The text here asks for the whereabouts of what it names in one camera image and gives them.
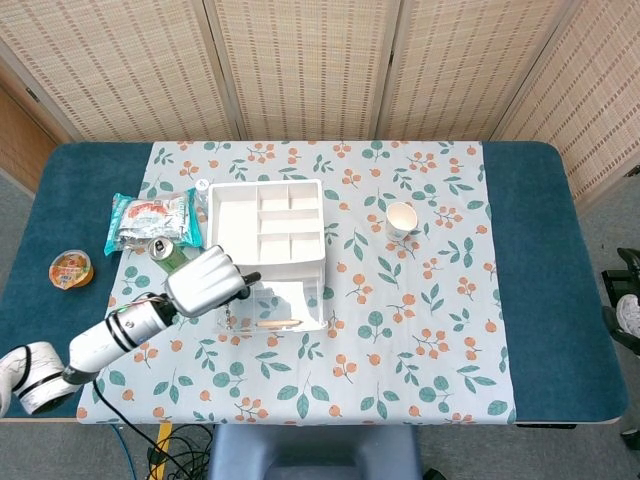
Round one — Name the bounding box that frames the green drink can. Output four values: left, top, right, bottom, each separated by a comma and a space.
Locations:
147, 235, 194, 276

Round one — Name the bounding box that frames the brown wooden door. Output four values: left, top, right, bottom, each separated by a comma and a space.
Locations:
0, 84, 60, 194

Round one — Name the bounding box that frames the orange jelly cup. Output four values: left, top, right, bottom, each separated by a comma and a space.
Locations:
48, 249, 95, 292

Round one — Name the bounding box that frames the fruit and leaf print tablecloth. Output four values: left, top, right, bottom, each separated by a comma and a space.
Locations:
76, 140, 518, 427

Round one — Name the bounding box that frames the blue cable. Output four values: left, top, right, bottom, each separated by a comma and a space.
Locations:
110, 423, 140, 480

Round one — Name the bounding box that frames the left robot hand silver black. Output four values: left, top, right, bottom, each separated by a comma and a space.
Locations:
164, 244, 263, 319

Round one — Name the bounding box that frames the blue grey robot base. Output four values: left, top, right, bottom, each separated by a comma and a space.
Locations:
206, 424, 424, 480

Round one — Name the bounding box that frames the white compartment organizer box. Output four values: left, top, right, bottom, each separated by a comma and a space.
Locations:
206, 178, 329, 332

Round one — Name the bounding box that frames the dark teal table cover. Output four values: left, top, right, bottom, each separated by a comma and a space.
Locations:
0, 141, 631, 419

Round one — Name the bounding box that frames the clear plastic bottle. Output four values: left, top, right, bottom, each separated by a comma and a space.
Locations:
193, 178, 212, 224

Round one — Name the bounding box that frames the black cable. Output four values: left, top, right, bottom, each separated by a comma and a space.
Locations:
92, 378, 217, 480

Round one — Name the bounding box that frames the yellow floor strip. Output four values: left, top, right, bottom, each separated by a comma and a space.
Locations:
148, 422, 174, 480

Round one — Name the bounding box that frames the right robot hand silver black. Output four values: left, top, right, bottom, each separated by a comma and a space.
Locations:
601, 247, 640, 357

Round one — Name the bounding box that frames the teal snack bag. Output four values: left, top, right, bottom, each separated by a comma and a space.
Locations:
103, 188, 206, 258

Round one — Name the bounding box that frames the woven bamboo folding screen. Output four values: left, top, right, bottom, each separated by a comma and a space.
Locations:
0, 0, 640, 212

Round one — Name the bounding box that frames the white floral paper cup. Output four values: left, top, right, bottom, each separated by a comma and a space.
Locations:
384, 201, 420, 242

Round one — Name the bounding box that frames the clear plastic organizer compartment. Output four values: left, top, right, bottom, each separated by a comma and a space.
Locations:
215, 279, 329, 336

